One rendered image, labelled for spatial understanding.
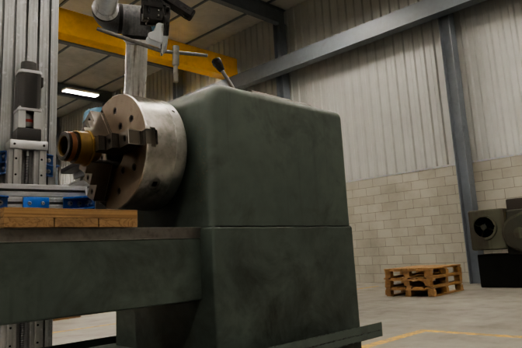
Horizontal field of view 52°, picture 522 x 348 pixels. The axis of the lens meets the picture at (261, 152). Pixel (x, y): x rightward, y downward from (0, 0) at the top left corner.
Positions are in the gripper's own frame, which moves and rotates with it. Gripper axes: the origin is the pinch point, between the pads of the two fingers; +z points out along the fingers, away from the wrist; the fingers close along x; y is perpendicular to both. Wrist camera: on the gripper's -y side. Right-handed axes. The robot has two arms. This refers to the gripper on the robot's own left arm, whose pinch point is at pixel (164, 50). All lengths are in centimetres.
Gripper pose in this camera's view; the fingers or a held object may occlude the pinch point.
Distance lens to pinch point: 169.4
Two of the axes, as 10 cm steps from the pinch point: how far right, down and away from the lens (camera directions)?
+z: 0.0, 9.9, -1.4
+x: 3.5, -1.3, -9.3
